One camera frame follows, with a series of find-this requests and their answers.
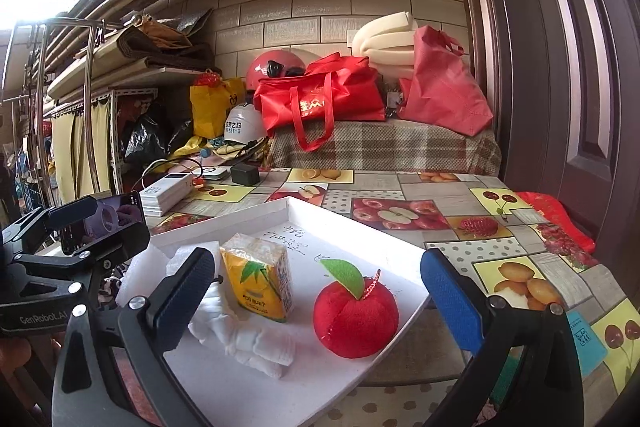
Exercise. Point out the plaid covered box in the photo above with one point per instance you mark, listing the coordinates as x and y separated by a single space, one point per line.
400 147

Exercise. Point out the white angle-iron shelf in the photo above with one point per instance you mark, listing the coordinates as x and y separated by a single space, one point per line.
130 93

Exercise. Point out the black charger block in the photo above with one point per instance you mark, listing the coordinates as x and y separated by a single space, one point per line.
245 174

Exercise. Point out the white cardboard tray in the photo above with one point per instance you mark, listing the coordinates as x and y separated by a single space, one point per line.
300 387

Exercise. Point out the steel tube rack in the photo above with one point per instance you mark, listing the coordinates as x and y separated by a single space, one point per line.
89 72

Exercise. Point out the glossy red tote bag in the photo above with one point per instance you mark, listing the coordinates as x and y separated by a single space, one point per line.
330 97

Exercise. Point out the yellow shopping bag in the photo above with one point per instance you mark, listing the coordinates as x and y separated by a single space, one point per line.
210 112

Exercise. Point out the fruit print tablecloth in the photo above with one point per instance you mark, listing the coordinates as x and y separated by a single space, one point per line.
430 192

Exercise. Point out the red printed plastic bag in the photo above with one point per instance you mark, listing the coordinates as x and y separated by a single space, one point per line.
555 217

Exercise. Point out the white power bank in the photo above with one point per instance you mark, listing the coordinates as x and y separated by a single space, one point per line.
165 194

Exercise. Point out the red helmet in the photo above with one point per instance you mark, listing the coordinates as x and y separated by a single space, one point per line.
260 67

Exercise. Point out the teal tissue pack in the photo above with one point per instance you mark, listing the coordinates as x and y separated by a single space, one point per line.
585 337

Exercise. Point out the red nonwoven bag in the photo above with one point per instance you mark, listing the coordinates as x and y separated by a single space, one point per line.
445 87

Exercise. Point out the brown door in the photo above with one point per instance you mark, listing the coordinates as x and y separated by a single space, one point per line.
550 57

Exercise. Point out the red plush apple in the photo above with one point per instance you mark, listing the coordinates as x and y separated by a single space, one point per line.
355 322

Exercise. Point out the yellow curtain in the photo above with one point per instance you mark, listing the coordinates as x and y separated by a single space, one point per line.
65 142

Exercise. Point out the black plastic bag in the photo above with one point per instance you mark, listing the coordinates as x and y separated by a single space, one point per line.
145 132

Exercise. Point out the cream foam sheets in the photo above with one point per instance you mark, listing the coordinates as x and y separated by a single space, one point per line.
385 39

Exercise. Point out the white wall switch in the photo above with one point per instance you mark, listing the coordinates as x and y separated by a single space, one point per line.
351 41

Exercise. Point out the white towel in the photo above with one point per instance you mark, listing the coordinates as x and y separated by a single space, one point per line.
250 342

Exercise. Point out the small white device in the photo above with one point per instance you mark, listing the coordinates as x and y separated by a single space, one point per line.
216 174

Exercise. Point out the yellow tissue pack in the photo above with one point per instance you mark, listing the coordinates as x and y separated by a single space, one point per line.
255 282

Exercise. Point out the red tassel ornament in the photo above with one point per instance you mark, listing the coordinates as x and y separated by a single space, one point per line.
207 79

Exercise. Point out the black smartphone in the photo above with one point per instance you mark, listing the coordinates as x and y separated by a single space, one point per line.
112 212

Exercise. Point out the white helmet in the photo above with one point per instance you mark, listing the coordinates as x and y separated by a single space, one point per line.
242 122

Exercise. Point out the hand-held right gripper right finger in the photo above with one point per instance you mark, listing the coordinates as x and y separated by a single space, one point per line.
450 302

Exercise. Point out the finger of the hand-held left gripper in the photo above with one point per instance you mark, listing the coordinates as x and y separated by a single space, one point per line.
70 212
120 247

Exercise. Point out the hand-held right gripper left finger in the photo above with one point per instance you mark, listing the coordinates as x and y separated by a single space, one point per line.
182 297

